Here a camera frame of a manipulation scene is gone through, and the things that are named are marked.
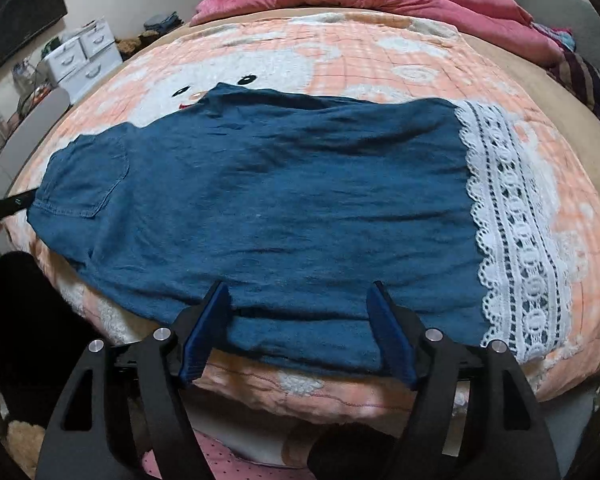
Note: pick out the grey pillow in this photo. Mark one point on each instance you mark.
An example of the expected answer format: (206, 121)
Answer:
(570, 20)

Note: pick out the dark striped cloth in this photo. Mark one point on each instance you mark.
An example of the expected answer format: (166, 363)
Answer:
(590, 90)

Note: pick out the black wall television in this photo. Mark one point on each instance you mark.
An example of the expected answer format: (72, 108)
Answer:
(15, 20)

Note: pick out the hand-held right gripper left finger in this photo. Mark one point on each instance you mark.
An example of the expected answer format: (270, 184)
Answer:
(205, 340)

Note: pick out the blue denim pants lace hem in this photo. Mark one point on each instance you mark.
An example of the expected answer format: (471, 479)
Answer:
(280, 200)

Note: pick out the multicoloured crumpled cloth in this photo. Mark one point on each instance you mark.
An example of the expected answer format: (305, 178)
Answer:
(555, 35)

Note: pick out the white drawer unit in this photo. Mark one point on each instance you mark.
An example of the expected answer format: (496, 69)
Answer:
(80, 55)

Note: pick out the peach bear printed blanket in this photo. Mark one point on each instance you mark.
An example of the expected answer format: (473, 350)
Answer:
(380, 60)

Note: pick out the dark brown plush toys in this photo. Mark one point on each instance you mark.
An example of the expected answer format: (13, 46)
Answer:
(135, 44)

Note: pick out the stack of folded clothes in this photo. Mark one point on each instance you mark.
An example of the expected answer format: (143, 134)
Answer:
(162, 21)

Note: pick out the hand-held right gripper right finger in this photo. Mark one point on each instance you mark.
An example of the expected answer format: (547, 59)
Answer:
(395, 340)

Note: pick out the grey rounded board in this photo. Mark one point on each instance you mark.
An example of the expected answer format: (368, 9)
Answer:
(30, 130)

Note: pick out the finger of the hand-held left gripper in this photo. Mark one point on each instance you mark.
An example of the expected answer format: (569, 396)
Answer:
(10, 206)

